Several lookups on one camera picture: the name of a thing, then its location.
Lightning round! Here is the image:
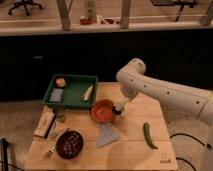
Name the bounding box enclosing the white handled black brush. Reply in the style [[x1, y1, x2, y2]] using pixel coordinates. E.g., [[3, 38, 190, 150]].
[[112, 105, 124, 115]]

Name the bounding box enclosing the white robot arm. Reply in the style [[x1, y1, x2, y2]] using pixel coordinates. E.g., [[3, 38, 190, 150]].
[[114, 58, 213, 171]]

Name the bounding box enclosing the red bowl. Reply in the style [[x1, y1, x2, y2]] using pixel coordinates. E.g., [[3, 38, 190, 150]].
[[91, 99, 115, 123]]

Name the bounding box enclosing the dark brown patterned bowl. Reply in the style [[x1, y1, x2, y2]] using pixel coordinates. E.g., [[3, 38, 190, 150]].
[[55, 131, 84, 159]]

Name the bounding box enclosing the yellow corn cob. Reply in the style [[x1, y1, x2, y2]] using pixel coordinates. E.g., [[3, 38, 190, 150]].
[[82, 85, 94, 101]]

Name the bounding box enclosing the green chili pepper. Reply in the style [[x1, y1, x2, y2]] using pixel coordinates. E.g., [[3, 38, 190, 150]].
[[143, 122, 158, 149]]

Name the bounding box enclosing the grey triangular cloth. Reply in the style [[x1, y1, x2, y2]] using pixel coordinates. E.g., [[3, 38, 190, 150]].
[[96, 123, 119, 148]]

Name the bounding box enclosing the green plastic tray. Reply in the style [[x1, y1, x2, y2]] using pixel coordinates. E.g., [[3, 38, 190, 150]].
[[43, 74, 98, 109]]

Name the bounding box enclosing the small glass jar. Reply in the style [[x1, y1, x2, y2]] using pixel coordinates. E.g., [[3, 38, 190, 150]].
[[53, 107, 66, 122]]

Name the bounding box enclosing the orange sponge cube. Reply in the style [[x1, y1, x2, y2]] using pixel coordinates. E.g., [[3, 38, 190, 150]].
[[55, 78, 66, 88]]

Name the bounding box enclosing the grey scrub pad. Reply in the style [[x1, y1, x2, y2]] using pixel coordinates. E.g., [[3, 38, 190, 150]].
[[49, 88, 63, 102]]

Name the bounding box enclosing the metal fork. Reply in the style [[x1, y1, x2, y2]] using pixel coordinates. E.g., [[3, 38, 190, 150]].
[[42, 127, 70, 160]]

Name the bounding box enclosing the small red dish background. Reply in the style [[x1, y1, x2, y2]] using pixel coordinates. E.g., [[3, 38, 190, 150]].
[[80, 18, 92, 25]]

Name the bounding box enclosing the white bottle background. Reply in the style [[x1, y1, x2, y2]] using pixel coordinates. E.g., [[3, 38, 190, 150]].
[[85, 0, 97, 23]]

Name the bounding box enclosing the black stand lower left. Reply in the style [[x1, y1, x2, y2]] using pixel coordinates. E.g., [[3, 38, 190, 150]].
[[0, 137, 26, 171]]

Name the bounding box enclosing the black office chair left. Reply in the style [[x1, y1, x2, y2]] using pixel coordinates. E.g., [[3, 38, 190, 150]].
[[8, 0, 43, 16]]

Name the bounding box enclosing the black cable on floor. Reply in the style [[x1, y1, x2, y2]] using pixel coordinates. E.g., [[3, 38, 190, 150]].
[[169, 132, 209, 171]]

